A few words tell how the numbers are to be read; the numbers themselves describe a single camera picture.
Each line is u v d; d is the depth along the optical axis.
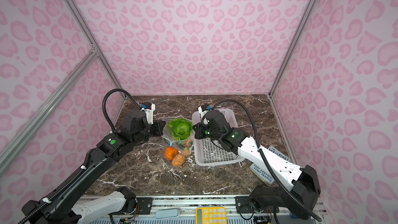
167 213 0.69
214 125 0.54
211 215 0.70
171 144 0.69
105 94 0.76
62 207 0.39
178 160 0.82
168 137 0.69
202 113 0.66
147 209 0.73
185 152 0.83
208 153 0.90
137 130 0.52
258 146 0.48
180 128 0.77
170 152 0.84
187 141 0.75
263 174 0.80
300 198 0.37
